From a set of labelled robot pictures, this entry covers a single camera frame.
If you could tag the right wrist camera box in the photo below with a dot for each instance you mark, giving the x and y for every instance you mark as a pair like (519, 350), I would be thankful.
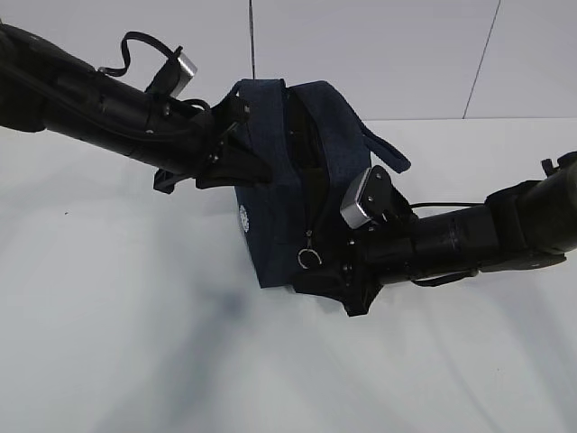
(372, 198)

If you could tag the dark blue lunch bag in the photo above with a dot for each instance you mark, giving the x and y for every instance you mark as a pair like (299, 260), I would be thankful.
(315, 145)

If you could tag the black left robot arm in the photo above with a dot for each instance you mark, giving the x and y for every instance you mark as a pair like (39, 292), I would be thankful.
(44, 88)

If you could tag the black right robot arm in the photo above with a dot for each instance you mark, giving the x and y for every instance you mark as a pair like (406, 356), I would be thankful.
(529, 226)

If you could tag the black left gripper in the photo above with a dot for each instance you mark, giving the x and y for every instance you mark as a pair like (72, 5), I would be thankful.
(203, 148)

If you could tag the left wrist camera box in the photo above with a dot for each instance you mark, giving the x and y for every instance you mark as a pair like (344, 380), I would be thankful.
(175, 74)

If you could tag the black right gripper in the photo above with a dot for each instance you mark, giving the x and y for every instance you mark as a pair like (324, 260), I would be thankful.
(372, 258)

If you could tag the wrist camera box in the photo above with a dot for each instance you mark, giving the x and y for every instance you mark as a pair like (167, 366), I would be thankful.
(175, 74)
(372, 198)

